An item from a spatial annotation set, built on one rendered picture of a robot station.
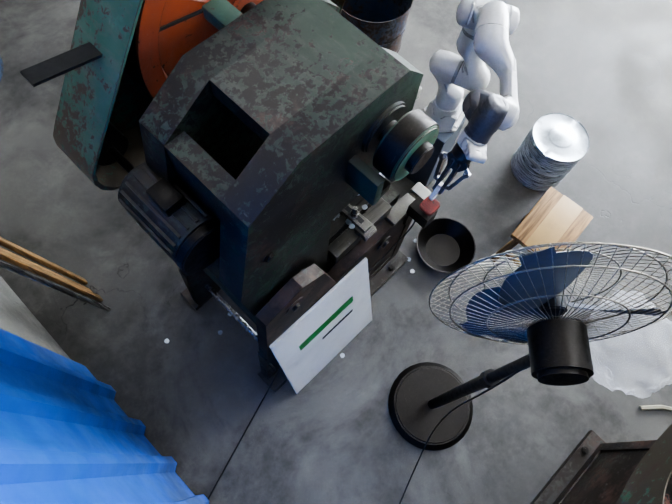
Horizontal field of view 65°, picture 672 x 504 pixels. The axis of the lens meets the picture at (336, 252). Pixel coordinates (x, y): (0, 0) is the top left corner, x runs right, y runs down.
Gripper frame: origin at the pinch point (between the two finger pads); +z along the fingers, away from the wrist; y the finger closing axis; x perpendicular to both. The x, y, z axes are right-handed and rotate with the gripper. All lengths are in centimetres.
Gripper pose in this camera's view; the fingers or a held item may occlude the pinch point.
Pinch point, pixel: (436, 191)
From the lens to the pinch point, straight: 189.6
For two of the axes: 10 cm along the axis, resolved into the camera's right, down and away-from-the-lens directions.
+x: -6.2, 4.1, -6.7
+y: -7.0, -6.7, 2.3
